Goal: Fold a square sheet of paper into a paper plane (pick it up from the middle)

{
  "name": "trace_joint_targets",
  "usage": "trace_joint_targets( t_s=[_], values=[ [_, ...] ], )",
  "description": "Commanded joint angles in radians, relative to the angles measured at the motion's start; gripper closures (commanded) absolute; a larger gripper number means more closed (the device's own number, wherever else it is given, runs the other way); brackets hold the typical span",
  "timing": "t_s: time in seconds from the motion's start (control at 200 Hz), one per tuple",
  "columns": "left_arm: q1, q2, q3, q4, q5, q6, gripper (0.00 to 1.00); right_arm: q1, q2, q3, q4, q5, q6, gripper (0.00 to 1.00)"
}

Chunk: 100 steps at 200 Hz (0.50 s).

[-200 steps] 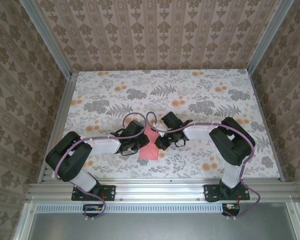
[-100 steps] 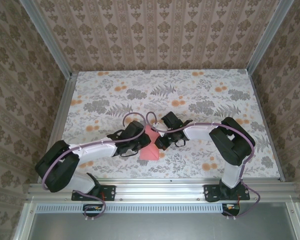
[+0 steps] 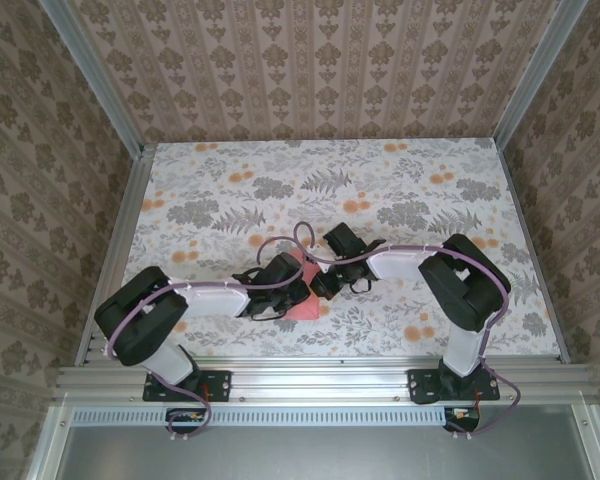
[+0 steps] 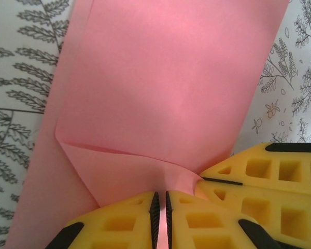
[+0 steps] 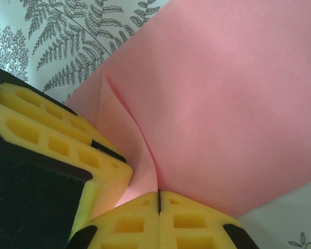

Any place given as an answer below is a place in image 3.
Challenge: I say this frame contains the pink cloth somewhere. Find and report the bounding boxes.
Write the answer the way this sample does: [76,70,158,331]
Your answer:
[283,252,325,322]

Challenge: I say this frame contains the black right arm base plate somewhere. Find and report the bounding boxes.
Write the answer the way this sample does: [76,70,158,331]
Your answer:
[407,368,501,405]

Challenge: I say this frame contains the long aluminium frame rail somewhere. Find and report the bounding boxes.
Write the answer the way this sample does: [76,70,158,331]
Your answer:
[54,357,594,401]

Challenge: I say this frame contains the aluminium corner post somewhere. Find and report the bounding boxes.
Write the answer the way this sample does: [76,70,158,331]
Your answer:
[44,0,154,161]
[494,0,589,151]

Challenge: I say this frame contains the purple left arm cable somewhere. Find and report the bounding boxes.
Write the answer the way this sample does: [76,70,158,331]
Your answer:
[104,234,306,444]

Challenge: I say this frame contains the floral printed table cover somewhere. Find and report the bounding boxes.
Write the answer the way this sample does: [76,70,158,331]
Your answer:
[102,141,564,359]

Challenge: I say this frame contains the slotted grey cable duct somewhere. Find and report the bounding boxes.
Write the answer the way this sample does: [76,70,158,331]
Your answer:
[72,405,481,427]

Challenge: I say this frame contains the aluminium side rail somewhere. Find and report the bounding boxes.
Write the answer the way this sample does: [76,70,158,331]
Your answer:
[77,144,156,366]

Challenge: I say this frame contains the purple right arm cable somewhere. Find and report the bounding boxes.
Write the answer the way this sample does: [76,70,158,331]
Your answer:
[292,221,524,441]

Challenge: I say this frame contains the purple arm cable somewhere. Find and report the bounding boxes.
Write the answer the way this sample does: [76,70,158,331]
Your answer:
[104,234,306,444]
[292,221,524,441]

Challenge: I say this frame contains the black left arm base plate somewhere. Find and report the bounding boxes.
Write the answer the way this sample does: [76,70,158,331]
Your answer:
[143,368,234,404]

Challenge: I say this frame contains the black electronics board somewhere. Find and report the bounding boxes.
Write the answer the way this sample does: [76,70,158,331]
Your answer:
[443,405,481,432]
[165,407,212,435]

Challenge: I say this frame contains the grey metal panel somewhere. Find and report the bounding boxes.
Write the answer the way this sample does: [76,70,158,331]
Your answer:
[54,424,599,480]

